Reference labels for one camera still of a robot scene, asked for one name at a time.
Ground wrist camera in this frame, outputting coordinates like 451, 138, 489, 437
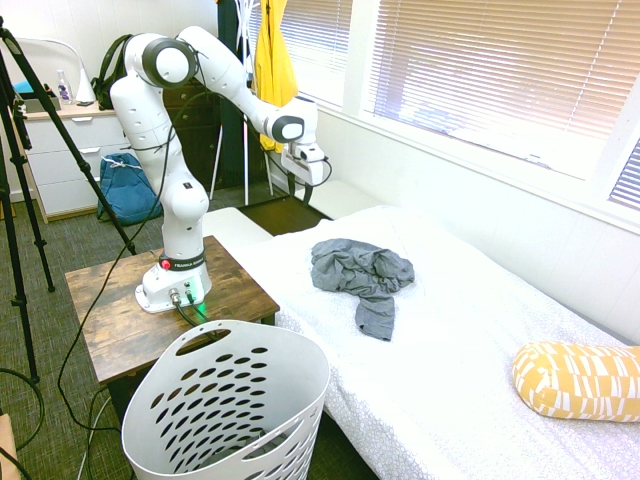
294, 143, 324, 164

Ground white drawer dresser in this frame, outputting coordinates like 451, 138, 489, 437
19, 104, 151, 224

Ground black camera tripod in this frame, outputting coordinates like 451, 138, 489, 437
0, 14, 137, 384

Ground long black robot cable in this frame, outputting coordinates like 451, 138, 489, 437
57, 44, 214, 434

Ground white bed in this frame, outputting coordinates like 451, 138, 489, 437
202, 203, 640, 480

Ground narrow white window blinds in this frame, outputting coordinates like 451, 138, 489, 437
247, 0, 354, 109
608, 138, 640, 204

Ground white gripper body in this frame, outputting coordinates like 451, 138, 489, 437
280, 142, 327, 187

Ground dark navy hanging garment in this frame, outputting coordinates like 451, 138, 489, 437
216, 0, 251, 151

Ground grey box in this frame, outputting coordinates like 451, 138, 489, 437
22, 97, 61, 114

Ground grey garment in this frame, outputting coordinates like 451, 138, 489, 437
309, 238, 417, 343

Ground white coat rack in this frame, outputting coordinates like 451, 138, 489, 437
209, 0, 275, 207

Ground blue drawstring bag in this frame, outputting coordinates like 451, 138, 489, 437
97, 152, 165, 226

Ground black floor cable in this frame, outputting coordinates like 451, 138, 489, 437
0, 367, 46, 480

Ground wide white window blinds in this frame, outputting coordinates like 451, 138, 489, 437
363, 0, 640, 144

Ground clear plastic bottle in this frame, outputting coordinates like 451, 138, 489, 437
56, 69, 75, 106

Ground cream bench cushion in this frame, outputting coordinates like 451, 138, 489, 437
202, 207, 275, 249

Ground white floor cable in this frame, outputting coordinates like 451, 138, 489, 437
83, 394, 121, 480

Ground white desk lamp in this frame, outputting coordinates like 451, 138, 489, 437
14, 37, 96, 106

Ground yellow hanging jacket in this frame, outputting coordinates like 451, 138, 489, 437
251, 0, 300, 154

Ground thick black base cable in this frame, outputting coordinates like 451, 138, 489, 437
173, 297, 202, 330

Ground yellow patterned bolster pillow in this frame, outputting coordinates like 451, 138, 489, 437
512, 341, 640, 424

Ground thin base cable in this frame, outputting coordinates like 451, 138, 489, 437
189, 297, 222, 345

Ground white perforated laundry basket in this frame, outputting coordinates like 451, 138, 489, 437
121, 319, 332, 480

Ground dark green backpack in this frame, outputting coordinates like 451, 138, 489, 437
89, 33, 134, 112

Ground rustic wooden side table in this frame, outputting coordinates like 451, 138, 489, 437
64, 234, 281, 431

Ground dark wooden dresser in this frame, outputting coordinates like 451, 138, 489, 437
162, 82, 271, 194

